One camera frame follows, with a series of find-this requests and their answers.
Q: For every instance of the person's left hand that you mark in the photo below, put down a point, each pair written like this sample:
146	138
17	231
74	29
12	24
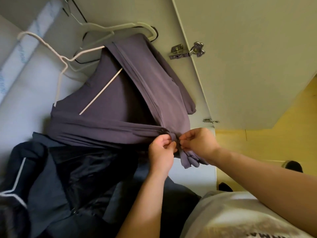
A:
159	158

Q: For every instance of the person's right hand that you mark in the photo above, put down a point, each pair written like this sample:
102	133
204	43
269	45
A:
201	143

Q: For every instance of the person's right fingers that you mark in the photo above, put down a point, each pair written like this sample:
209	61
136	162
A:
186	142

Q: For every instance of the person's left thumb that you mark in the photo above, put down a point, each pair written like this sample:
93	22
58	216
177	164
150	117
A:
171	146

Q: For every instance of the purple grey garment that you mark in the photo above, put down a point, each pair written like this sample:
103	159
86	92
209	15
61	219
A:
123	106

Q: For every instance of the person's right forearm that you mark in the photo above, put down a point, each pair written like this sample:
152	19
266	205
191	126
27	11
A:
267	185

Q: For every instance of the person's left forearm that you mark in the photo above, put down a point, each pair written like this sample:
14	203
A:
146	208

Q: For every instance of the small metal door hinge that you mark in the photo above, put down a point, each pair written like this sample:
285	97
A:
209	120

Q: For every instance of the black shoe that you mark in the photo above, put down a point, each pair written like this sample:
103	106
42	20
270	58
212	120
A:
224	187
293	166

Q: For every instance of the black quilted jacket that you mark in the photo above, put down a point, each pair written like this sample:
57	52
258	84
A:
91	175

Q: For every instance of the person's white printed shirt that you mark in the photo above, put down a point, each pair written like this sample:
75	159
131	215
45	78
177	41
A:
235	215

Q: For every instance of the large metal door hinge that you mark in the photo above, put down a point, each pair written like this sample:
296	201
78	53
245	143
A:
178	52

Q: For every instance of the cream wardrobe door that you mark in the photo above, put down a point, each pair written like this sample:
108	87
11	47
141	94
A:
247	59

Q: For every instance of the dark navy jacket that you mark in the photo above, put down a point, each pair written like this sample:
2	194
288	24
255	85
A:
47	190

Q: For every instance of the cream plastic hanger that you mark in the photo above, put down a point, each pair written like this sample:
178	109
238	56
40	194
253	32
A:
109	27

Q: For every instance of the cream wardrobe cabinet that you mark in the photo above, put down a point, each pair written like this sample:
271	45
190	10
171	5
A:
148	12

